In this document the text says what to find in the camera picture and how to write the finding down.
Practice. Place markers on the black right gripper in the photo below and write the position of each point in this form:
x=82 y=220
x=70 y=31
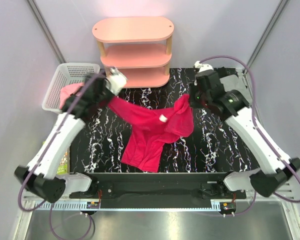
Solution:
x=194 y=87

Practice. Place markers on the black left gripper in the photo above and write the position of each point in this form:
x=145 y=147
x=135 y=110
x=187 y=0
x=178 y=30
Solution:
x=111 y=95

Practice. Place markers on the red t-shirt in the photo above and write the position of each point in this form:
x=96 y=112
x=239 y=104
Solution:
x=151 y=129

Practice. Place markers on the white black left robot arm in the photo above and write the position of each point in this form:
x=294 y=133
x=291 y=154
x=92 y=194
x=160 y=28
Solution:
x=40 y=176

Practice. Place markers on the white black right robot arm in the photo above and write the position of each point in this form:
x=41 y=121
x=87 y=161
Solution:
x=275 y=166

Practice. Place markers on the black folded t-shirt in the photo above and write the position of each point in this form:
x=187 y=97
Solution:
x=225 y=71

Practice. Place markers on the grey folded t-shirt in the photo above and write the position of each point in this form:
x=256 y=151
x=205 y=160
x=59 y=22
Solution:
x=233 y=82

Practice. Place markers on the light pink cloth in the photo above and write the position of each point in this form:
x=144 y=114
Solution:
x=67 y=91

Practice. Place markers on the pink three-tier shelf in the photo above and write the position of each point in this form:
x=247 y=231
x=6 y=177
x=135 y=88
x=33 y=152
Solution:
x=140 y=47

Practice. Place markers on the green treehouse book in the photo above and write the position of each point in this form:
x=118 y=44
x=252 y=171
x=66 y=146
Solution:
x=63 y=161

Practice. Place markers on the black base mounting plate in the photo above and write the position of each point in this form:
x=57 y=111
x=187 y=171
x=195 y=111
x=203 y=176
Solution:
x=161 y=191

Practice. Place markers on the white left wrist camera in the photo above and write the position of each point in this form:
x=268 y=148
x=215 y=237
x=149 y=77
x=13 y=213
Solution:
x=116 y=80

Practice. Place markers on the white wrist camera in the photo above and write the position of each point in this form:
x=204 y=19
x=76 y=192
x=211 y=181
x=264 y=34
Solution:
x=116 y=80
x=201 y=67

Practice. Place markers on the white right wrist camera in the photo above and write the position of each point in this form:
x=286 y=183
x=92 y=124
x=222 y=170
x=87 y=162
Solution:
x=201 y=67

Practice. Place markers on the aluminium frame rail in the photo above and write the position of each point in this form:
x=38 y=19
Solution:
x=91 y=206

